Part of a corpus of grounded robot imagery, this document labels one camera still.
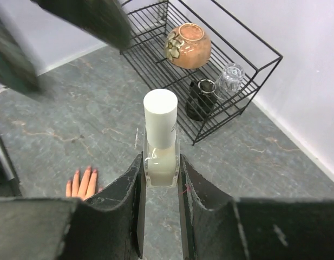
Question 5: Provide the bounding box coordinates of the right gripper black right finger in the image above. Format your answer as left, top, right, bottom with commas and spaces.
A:
179, 155, 334, 259

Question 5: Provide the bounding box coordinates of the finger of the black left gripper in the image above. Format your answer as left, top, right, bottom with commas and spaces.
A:
34, 0, 132, 50
0, 18, 44, 94

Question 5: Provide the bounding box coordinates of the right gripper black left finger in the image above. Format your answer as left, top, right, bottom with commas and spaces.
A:
0, 154, 143, 259

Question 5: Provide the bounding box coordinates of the clear nail polish bottle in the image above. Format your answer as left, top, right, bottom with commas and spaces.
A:
143, 126, 181, 187

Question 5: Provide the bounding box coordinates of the white nail polish cap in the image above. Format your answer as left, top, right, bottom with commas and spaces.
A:
143, 89, 178, 150

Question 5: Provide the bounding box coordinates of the person's hand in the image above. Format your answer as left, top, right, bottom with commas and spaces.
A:
66, 166, 103, 201

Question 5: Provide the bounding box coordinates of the brown ceramic bowl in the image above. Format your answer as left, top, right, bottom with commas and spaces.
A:
163, 23, 212, 69

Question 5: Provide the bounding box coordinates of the black mug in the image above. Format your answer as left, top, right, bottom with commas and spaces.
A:
185, 79, 217, 121

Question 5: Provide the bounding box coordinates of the clear drinking glass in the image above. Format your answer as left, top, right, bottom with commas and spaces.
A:
213, 63, 245, 101

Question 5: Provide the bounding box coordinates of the black wire rack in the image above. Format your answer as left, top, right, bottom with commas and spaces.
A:
122, 1, 283, 143

